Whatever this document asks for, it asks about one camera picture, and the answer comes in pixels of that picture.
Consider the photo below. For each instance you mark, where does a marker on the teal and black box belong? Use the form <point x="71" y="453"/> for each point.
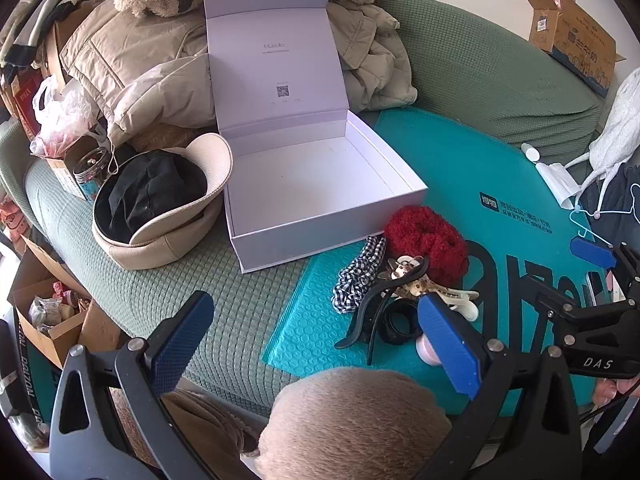
<point x="35" y="375"/>

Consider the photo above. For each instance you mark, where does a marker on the open cardboard box with clutter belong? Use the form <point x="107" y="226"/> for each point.
<point x="100" y="325"/>

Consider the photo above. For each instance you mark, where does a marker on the white plastic bag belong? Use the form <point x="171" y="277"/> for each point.
<point x="60" y="115"/>

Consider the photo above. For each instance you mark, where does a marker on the white tube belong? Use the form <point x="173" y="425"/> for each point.
<point x="530" y="151"/>

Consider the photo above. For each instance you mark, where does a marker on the printed cardboard box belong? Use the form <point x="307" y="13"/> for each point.
<point x="580" y="35"/>

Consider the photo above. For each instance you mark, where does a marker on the beige puffer jacket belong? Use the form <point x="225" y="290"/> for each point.
<point x="125" y="60"/>

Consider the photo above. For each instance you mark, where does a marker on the teal bubble mailer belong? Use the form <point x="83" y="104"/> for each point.
<point x="450" y="170"/>

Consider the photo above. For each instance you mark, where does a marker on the green sofa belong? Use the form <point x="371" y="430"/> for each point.
<point x="150" y="300"/>

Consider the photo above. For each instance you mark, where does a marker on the red cardboard box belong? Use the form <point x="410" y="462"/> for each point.
<point x="25" y="95"/>

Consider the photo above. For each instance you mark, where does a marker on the white gift box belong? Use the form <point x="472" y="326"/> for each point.
<point x="300" y="185"/>

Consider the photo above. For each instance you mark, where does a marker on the white face mask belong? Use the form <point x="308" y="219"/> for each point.
<point x="557" y="180"/>

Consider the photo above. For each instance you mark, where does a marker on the black white checked scrunchie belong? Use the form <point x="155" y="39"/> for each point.
<point x="357" y="280"/>

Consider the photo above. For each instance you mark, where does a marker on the small cardboard box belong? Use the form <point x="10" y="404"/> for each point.
<point x="62" y="175"/>

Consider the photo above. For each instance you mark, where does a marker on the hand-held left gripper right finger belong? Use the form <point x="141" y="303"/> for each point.
<point x="450" y="345"/>

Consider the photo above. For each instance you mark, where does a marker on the cream hair claw clip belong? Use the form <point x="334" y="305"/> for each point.
<point x="462" y="305"/>

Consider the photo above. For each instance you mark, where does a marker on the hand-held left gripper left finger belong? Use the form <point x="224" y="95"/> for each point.
<point x="182" y="340"/>

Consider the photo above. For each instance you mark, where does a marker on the pink round case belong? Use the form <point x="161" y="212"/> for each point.
<point x="429" y="352"/>

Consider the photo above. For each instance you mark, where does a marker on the clear jar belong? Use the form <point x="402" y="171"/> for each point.
<point x="90" y="170"/>

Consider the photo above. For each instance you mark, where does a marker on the black hair claw clip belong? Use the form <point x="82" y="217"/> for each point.
<point x="367" y="305"/>

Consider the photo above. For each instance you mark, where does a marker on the striped clothes pile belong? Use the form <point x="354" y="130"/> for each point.
<point x="50" y="15"/>

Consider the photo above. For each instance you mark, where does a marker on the red fluffy scrunchie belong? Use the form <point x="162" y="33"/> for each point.
<point x="425" y="240"/>

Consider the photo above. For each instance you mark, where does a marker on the person's right hand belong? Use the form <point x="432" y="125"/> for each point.
<point x="612" y="391"/>

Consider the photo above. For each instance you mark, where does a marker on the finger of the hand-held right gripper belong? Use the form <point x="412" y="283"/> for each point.
<point x="545" y="292"/>
<point x="592" y="252"/>

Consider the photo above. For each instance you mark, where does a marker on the white hoodie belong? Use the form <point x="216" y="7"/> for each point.
<point x="620" y="130"/>

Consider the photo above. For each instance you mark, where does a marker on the beige hat with black lining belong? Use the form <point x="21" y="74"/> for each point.
<point x="165" y="250"/>

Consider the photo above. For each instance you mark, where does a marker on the dark clothing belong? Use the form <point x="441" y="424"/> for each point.
<point x="617" y="225"/>

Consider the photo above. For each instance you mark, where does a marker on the brown flower hair clip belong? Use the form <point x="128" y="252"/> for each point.
<point x="412" y="287"/>

